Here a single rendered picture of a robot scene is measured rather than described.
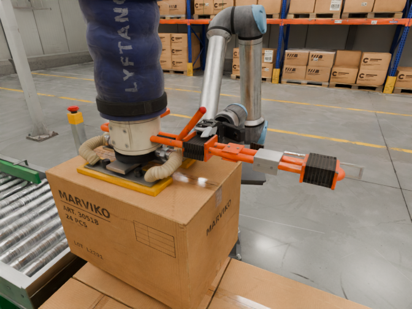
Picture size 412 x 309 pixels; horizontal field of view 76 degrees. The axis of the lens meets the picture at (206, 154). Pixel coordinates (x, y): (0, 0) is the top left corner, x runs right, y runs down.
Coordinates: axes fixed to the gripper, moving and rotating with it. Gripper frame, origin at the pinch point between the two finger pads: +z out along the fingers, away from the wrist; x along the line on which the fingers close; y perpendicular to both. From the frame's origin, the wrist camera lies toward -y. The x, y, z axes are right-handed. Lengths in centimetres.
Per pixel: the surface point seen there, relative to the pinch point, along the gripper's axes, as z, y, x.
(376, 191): -209, -93, -120
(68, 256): 16, 62, -61
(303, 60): -699, 50, -57
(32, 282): 32, 62, -59
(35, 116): -157, 344, -87
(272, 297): -8, -27, -66
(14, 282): 35, 70, -60
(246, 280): -10, -15, -66
